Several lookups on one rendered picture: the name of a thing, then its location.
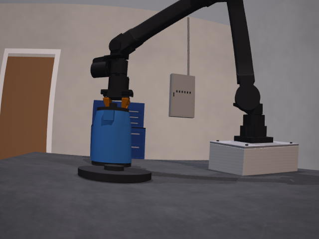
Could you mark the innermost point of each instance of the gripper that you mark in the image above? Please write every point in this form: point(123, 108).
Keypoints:
point(117, 91)

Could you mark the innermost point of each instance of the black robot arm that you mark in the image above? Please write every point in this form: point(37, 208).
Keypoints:
point(247, 97)

